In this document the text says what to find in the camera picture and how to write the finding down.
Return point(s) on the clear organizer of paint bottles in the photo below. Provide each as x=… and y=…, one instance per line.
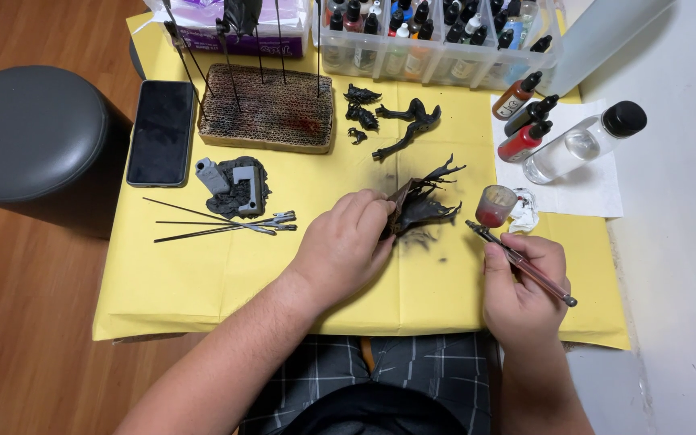
x=432, y=42

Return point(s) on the tiny black claw model part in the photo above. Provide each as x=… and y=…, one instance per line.
x=357, y=135

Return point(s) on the grey plaid shorts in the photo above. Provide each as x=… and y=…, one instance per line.
x=432, y=362

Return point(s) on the clear bottle with black cap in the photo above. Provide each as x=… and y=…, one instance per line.
x=577, y=145

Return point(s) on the white paper towel sheet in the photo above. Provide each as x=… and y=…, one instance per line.
x=583, y=193

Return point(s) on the black skewer with metal clip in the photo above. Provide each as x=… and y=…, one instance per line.
x=215, y=222
x=203, y=214
x=203, y=234

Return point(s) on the person's left hand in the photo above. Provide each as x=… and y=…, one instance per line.
x=339, y=251

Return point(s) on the yellow paper sheet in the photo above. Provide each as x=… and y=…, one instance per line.
x=203, y=284

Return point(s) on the black smartphone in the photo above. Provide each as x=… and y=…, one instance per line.
x=160, y=133

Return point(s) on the black winged model part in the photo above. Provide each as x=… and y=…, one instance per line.
x=423, y=202

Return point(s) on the small black spiky model part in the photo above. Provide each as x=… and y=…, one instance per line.
x=363, y=116
x=361, y=94

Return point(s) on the brown paint dropper bottle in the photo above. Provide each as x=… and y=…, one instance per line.
x=514, y=100

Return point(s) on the black shirt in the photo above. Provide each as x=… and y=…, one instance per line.
x=378, y=414

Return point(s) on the large white plastic container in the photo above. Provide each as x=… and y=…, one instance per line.
x=602, y=36

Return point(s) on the airbrush with red paint cup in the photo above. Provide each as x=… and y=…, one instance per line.
x=496, y=208

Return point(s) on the purple tissue pack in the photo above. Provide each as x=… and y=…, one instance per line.
x=203, y=24

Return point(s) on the black model part on skewer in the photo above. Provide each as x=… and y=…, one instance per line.
x=242, y=15

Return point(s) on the grey model base with rocks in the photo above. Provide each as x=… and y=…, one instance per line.
x=239, y=187

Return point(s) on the person's right hand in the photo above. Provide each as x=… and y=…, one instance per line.
x=523, y=302

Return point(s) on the group of upright clip skewers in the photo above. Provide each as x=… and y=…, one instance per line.
x=228, y=66

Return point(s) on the crumpled stained white tissue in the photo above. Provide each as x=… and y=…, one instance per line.
x=524, y=211

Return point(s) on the black paint dropper bottle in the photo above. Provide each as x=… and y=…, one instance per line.
x=529, y=115

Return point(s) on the corrugated cardboard holder block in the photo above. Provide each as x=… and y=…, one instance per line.
x=269, y=115

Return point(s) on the black model body with legs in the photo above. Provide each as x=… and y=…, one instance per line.
x=411, y=124

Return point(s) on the grey round stool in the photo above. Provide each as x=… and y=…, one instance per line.
x=28, y=139

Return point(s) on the red paint dropper bottle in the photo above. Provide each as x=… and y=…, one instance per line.
x=520, y=144

